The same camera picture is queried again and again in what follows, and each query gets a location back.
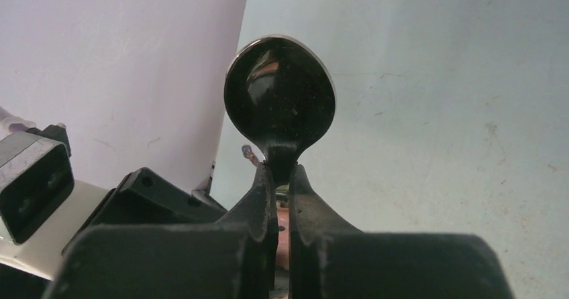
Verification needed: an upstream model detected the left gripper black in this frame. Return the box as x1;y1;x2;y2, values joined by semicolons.
62;167;227;254

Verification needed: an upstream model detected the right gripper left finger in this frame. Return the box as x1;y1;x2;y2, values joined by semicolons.
44;165;278;298

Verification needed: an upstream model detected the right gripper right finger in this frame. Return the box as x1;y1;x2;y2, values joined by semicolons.
289;165;514;298

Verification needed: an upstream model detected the pink handled spoon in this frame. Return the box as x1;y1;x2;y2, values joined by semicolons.
223;34;336;185

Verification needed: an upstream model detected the purple metallic fork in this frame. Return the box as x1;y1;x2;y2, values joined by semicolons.
241;145;260;167

